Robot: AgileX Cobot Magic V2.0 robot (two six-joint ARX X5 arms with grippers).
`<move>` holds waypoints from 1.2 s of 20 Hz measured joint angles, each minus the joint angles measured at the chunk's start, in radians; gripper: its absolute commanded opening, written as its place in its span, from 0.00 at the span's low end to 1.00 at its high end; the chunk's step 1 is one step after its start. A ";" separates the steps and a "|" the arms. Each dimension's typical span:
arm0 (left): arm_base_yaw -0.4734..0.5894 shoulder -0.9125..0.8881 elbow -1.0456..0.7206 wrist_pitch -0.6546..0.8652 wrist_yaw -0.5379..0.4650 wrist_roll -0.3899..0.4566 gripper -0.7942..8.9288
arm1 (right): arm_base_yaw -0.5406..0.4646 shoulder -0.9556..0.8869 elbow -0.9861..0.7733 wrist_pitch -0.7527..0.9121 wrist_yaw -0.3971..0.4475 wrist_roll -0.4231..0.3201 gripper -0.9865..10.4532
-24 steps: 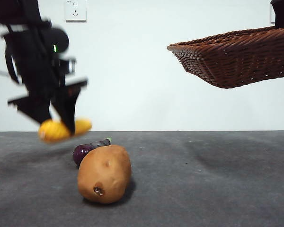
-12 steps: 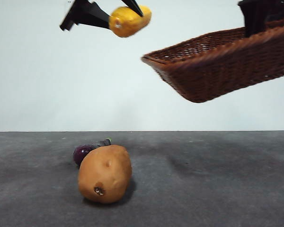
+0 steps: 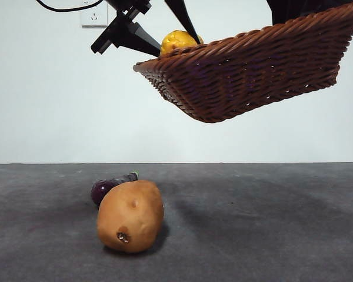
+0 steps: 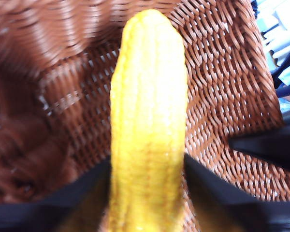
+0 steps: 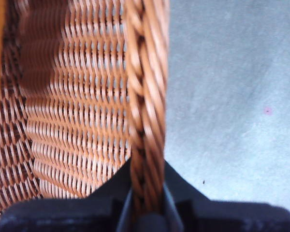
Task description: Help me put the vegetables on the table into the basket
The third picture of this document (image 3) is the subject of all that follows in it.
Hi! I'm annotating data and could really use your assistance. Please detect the yellow corn cob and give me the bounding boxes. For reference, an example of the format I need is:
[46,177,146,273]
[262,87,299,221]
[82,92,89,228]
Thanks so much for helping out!
[159,29,204,57]

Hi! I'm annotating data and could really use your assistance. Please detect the brown wicker basket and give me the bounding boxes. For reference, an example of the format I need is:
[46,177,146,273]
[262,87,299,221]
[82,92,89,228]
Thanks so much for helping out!
[132,1,353,124]

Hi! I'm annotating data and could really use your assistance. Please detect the purple eggplant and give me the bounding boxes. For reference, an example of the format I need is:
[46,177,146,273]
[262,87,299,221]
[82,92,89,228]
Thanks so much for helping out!
[90,172,140,207]

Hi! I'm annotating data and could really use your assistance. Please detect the brown potato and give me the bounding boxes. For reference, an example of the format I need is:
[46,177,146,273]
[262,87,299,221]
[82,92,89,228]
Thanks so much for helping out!
[96,179,165,254]

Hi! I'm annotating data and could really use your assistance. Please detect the white wall socket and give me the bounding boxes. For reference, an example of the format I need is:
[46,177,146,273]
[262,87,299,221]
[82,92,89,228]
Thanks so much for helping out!
[81,0,109,29]

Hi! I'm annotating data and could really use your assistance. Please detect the black cable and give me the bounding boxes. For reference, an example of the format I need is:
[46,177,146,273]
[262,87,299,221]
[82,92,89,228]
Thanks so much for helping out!
[35,0,104,13]

